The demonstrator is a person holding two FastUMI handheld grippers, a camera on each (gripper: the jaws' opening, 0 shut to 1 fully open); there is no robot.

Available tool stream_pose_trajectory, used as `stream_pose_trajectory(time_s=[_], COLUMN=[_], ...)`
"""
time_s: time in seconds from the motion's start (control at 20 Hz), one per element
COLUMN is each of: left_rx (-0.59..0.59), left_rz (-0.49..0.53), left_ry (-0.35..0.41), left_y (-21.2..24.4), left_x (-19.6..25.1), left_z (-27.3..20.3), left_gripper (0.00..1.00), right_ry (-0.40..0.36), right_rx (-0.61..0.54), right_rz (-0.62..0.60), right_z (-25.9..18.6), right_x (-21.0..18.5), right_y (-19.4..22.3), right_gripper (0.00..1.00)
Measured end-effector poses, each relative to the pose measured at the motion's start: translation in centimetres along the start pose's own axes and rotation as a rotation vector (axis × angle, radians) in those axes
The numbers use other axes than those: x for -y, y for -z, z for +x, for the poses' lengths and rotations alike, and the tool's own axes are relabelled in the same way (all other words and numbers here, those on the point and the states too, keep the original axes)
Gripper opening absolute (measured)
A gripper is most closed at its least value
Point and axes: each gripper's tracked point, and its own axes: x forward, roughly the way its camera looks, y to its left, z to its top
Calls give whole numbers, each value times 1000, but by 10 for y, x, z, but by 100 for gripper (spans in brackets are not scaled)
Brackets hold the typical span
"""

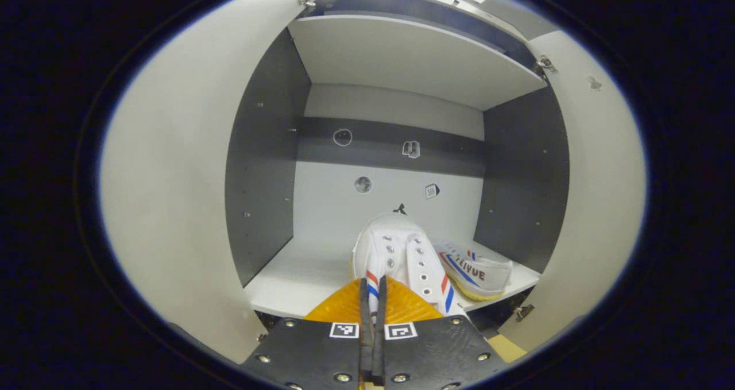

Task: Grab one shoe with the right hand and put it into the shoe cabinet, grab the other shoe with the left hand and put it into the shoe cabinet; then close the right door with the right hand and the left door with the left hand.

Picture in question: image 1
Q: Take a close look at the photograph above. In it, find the grey cabinet shelf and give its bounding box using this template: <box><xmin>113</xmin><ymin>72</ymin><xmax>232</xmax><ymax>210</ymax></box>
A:
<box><xmin>244</xmin><ymin>235</ymin><xmax>540</xmax><ymax>319</ymax></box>
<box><xmin>287</xmin><ymin>14</ymin><xmax>546</xmax><ymax>112</ymax></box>

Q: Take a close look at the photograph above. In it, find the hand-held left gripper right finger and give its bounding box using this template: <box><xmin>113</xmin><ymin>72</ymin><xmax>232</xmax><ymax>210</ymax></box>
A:
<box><xmin>373</xmin><ymin>275</ymin><xmax>507</xmax><ymax>390</ymax></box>

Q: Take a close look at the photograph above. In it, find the grey shoe cabinet door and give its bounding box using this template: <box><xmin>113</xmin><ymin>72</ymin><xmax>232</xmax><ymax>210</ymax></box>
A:
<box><xmin>500</xmin><ymin>31</ymin><xmax>647</xmax><ymax>353</ymax></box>
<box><xmin>100</xmin><ymin>0</ymin><xmax>322</xmax><ymax>365</ymax></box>

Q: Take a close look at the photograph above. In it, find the grey shoe cabinet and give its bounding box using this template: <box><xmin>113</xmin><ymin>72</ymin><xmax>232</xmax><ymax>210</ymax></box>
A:
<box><xmin>100</xmin><ymin>0</ymin><xmax>647</xmax><ymax>365</ymax></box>

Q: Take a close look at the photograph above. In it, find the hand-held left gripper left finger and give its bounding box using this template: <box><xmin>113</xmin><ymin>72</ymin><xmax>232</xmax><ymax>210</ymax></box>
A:
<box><xmin>240</xmin><ymin>276</ymin><xmax>373</xmax><ymax>390</ymax></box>

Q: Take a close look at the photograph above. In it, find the white striped canvas shoe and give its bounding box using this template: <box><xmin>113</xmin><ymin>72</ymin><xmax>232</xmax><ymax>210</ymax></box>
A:
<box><xmin>434</xmin><ymin>241</ymin><xmax>515</xmax><ymax>303</ymax></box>
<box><xmin>350</xmin><ymin>212</ymin><xmax>469</xmax><ymax>319</ymax></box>

